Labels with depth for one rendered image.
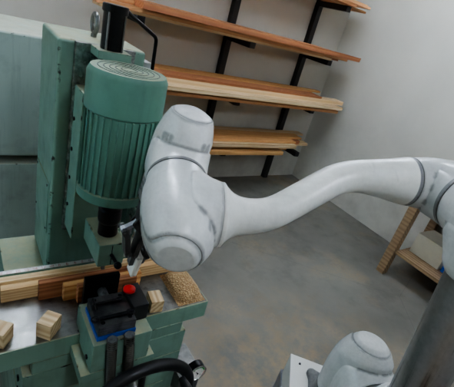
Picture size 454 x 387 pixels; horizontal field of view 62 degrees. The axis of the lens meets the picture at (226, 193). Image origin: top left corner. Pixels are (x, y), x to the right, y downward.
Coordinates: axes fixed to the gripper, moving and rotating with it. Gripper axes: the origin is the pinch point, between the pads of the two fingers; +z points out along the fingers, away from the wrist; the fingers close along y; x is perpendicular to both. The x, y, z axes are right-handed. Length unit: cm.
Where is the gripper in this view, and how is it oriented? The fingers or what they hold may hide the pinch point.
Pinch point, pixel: (134, 262)
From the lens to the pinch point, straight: 90.9
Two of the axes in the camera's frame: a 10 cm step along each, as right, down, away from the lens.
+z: -3.8, 7.2, 5.8
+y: -8.1, 0.4, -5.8
